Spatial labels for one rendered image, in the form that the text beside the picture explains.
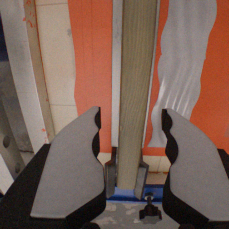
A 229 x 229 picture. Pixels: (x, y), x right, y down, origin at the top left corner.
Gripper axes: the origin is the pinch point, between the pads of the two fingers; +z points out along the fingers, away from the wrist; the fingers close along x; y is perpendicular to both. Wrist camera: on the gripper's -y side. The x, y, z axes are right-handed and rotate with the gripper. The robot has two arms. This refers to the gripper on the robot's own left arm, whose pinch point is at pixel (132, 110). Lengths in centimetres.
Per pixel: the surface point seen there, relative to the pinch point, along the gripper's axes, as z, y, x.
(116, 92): 12.4, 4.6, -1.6
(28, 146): 111, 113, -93
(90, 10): 16.5, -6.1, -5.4
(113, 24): 12.5, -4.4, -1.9
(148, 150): 16.2, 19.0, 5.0
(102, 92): 16.4, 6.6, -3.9
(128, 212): 109, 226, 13
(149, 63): 6.1, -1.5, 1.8
